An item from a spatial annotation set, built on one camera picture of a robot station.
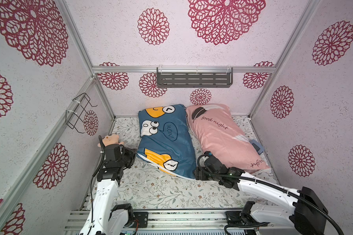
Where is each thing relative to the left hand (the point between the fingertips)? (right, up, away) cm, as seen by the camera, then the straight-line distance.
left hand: (137, 148), depth 80 cm
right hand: (+32, -13, +1) cm, 35 cm away
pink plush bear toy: (-23, +4, +18) cm, 29 cm away
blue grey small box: (+76, -1, +19) cm, 79 cm away
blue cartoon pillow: (+13, +3, +16) cm, 21 cm away
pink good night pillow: (+48, +8, +12) cm, 50 cm away
